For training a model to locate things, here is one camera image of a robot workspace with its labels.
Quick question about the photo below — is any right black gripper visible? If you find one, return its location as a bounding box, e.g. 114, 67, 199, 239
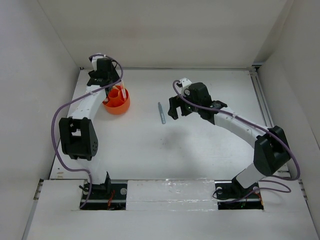
167, 91, 201, 120

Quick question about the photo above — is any thin pink highlighter pen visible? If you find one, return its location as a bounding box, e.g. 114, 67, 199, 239
120, 80, 127, 101

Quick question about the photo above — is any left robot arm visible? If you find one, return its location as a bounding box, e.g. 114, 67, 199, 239
58, 53, 120, 199

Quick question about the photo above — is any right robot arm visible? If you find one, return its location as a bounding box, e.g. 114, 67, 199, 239
168, 78, 292, 197

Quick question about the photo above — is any orange round organizer container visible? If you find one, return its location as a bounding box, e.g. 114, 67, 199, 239
102, 85, 131, 115

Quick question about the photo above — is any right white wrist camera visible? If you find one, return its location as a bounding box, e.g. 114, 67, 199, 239
176, 77, 192, 96

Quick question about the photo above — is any aluminium frame rail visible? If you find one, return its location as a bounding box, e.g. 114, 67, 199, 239
251, 64, 307, 201

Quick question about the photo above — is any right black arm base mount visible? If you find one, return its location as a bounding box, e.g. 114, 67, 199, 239
212, 179, 264, 210

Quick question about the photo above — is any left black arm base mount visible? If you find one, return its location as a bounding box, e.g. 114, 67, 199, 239
79, 181, 128, 211

